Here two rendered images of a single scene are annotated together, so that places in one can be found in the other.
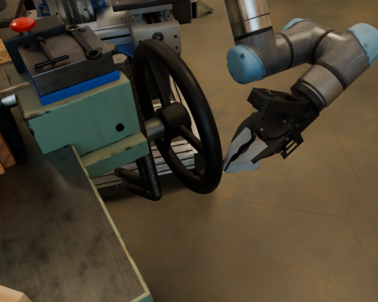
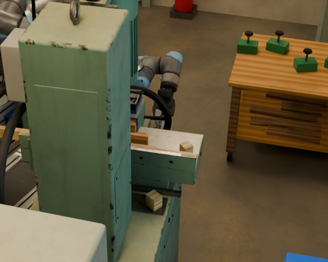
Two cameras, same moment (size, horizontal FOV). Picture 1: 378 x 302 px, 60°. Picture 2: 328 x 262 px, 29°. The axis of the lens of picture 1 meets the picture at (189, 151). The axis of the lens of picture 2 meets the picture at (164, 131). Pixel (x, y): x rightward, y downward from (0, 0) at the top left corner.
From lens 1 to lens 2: 2.07 m
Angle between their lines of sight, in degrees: 40
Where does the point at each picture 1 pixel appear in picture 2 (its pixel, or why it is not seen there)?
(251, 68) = (147, 83)
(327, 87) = (175, 79)
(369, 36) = (177, 55)
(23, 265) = (174, 146)
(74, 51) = (132, 94)
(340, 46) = (170, 62)
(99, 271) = (190, 138)
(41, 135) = (138, 124)
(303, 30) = (149, 61)
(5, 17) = not seen: outside the picture
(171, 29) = not seen: hidden behind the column
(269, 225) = not seen: hidden behind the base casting
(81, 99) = (141, 108)
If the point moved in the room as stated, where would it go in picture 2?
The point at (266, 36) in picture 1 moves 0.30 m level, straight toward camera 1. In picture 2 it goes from (144, 69) to (189, 103)
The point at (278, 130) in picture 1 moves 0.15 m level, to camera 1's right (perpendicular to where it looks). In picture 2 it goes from (171, 103) to (192, 88)
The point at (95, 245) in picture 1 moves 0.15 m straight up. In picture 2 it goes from (182, 135) to (184, 100)
